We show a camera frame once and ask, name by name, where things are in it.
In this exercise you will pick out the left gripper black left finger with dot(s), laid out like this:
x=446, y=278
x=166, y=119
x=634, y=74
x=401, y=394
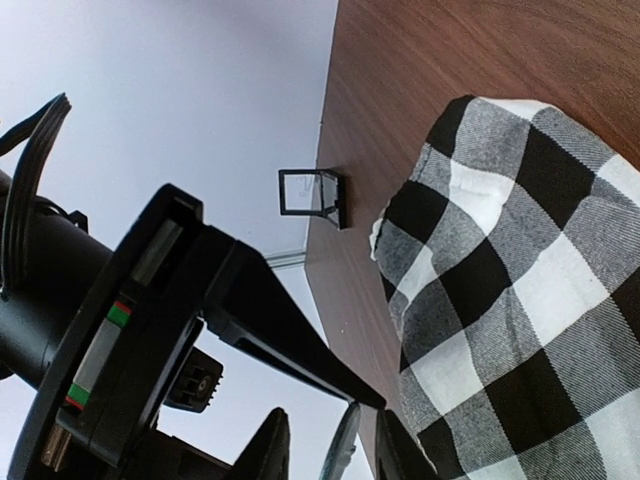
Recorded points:
x=267, y=455

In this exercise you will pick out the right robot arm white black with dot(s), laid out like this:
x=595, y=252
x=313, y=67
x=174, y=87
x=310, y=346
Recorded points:
x=20, y=202

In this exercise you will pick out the right aluminium corner post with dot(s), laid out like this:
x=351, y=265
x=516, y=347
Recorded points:
x=286, y=260

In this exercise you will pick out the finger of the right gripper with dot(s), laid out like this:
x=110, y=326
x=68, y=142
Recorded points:
x=248, y=308

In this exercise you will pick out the black white checkered shirt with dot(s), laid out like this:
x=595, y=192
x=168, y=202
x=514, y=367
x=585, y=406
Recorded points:
x=510, y=264

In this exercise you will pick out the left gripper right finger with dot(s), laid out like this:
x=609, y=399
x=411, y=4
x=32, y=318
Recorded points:
x=397, y=456

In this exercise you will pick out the round silver brooch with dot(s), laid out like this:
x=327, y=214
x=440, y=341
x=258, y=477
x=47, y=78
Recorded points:
x=343, y=444

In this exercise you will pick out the small black brooch box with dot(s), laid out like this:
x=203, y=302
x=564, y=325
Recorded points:
x=319, y=193

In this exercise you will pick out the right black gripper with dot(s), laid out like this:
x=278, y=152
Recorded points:
x=102, y=335

